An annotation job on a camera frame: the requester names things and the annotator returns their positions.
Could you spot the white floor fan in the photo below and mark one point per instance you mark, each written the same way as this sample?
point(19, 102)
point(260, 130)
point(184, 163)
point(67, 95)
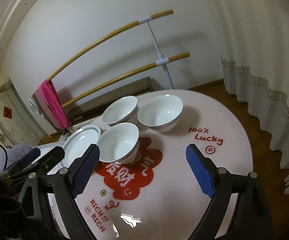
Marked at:
point(35, 107)

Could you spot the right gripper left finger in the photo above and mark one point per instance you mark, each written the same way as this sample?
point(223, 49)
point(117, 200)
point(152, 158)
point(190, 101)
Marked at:
point(82, 168)

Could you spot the white door with red sign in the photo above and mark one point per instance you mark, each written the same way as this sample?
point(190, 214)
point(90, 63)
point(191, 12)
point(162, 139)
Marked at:
point(15, 121)

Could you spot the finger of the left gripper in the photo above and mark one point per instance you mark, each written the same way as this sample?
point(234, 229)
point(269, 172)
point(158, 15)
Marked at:
point(29, 157)
point(41, 165)

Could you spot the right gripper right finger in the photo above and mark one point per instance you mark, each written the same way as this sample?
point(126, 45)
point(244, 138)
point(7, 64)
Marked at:
point(203, 169)

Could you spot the pink towel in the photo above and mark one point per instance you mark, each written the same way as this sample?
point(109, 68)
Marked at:
point(50, 96)

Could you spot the pink printed tablecloth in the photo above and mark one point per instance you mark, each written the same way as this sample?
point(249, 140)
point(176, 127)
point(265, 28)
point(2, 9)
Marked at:
point(157, 196)

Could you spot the white lace curtain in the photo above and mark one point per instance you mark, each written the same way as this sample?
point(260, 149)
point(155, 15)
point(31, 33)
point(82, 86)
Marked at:
point(253, 36)

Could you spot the brown topped white tv cabinet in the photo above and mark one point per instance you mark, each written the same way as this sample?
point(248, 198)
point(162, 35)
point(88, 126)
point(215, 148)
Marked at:
point(95, 107)

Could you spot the brown grey hanging cloth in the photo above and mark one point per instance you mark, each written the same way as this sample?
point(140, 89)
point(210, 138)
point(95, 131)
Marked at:
point(46, 111)

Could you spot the yellow and white drying rack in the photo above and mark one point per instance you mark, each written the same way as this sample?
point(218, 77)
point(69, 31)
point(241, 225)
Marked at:
point(109, 60)

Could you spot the white bowl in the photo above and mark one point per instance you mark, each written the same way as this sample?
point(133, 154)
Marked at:
point(162, 113)
point(119, 144)
point(122, 110)

